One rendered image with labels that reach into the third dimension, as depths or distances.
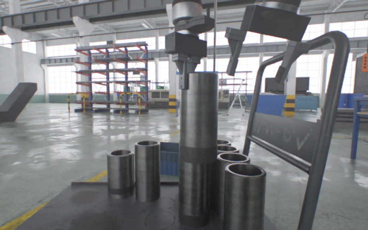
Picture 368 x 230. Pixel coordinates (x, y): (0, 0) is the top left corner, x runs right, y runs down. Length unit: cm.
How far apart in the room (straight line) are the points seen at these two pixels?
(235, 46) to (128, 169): 78
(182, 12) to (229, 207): 58
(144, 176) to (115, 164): 16
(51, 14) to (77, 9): 212
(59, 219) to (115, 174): 27
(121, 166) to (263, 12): 85
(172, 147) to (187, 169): 154
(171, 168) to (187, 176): 118
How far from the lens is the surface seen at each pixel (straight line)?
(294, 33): 50
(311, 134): 71
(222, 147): 93
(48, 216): 105
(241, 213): 64
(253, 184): 60
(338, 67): 67
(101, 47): 1137
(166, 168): 193
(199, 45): 61
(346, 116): 701
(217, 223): 84
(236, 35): 46
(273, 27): 48
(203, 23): 54
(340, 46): 69
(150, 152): 92
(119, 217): 93
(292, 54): 53
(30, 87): 856
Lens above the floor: 75
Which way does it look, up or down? 5 degrees down
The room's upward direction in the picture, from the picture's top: straight up
